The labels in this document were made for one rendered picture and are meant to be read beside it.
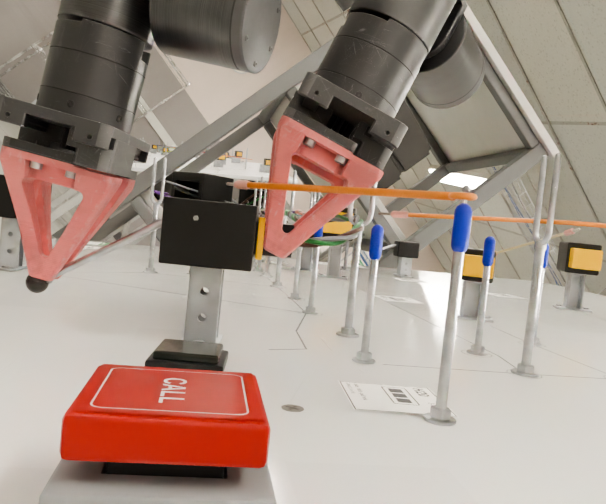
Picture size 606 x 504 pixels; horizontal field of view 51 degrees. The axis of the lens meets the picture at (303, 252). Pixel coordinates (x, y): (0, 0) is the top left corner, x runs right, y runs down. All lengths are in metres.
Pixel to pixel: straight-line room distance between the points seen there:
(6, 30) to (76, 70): 7.71
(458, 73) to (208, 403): 0.34
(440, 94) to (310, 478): 0.33
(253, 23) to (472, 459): 0.25
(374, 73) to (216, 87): 7.61
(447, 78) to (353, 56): 0.10
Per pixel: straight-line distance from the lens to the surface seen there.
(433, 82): 0.47
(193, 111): 7.95
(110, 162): 0.37
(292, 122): 0.37
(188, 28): 0.38
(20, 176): 0.41
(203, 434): 0.16
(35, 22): 8.07
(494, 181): 1.49
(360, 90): 0.39
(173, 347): 0.35
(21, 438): 0.25
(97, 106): 0.39
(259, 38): 0.39
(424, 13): 0.41
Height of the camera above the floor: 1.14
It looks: 5 degrees up
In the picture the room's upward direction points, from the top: 54 degrees clockwise
